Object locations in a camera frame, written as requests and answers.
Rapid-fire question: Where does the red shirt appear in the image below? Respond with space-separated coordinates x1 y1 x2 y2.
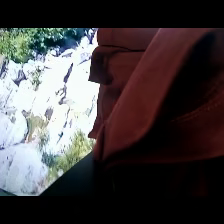
87 28 224 197

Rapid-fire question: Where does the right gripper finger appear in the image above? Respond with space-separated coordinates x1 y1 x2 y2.
39 150 108 197

